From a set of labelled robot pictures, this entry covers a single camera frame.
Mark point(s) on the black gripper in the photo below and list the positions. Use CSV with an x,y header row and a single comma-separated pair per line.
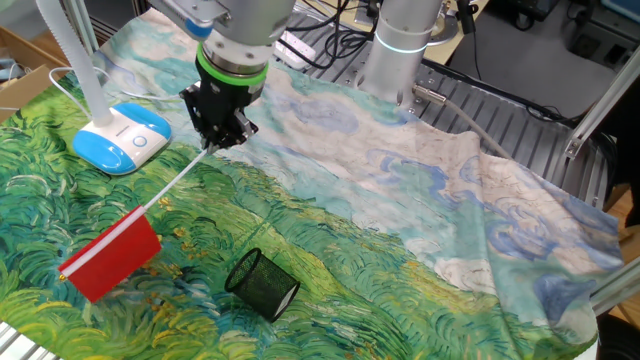
x,y
222,105

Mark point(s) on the red flag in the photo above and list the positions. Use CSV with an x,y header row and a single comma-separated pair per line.
x,y
115,255

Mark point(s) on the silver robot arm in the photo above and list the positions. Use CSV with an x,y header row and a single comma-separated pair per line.
x,y
400,50

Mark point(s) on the white and blue desk lamp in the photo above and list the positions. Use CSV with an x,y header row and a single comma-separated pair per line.
x,y
120,140

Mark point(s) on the white power strip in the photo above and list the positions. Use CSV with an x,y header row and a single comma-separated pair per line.
x,y
297,50

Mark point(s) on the black mesh pen holder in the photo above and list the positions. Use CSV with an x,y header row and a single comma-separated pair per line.
x,y
260,282

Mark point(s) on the brown cardboard box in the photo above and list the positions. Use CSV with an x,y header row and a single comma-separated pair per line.
x,y
25,80

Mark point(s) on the painted landscape tablecloth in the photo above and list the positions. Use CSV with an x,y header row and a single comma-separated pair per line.
x,y
400,225

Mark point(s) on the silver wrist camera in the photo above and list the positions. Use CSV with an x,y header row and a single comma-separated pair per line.
x,y
195,15

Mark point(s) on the aluminium frame post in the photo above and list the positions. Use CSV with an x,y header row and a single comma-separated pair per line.
x,y
617,290
80,25
600,107

